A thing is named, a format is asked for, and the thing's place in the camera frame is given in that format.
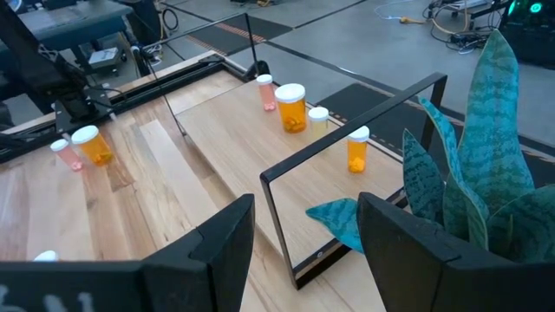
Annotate black hazard-striped mat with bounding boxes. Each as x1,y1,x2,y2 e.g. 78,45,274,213
315,81,555,188
186,14,295,58

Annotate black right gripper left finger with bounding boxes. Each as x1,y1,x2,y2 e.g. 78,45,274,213
0,193,256,312

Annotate small orange pill bottle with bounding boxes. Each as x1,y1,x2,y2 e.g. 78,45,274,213
346,125,371,175
33,250,60,263

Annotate large orange pill bottle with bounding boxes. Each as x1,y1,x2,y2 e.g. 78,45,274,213
274,82,308,134
70,124,114,167

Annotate yellow pill bottle white cap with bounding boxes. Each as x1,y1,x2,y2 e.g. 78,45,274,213
308,106,330,140

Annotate wooden shelf black metal frame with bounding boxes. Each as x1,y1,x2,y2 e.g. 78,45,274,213
141,11,448,290

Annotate tangled power cables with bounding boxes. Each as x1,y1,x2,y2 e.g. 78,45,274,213
373,0,500,55

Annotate snake plant in white pot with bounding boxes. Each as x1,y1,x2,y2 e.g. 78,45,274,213
305,29,555,265

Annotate small grey equipment box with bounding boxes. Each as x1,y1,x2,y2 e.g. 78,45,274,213
88,46,121,67

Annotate black arched bracket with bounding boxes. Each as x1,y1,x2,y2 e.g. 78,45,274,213
244,59,271,82

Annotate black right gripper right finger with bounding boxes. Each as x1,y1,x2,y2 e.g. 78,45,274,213
357,192,555,312

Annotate pink pill bottle white cap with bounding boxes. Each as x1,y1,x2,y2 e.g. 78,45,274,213
255,74,278,113
49,138,84,172

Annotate grey table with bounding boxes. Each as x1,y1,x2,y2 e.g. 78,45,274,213
0,0,134,55

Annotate black computer tower lit fans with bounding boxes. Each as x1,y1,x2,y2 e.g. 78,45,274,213
498,0,555,68

